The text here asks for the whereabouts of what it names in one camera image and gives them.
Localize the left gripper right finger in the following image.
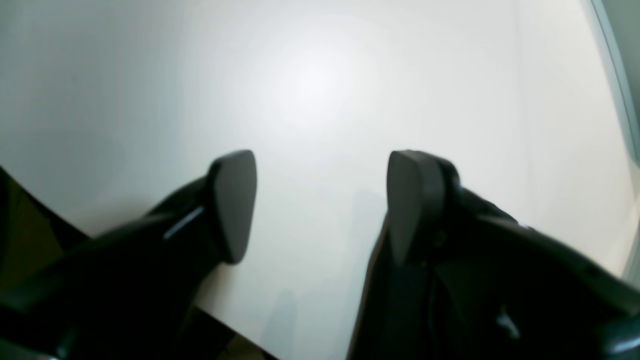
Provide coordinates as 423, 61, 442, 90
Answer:
347, 150, 640, 360

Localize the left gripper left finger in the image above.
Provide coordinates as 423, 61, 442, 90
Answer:
0, 149, 258, 360

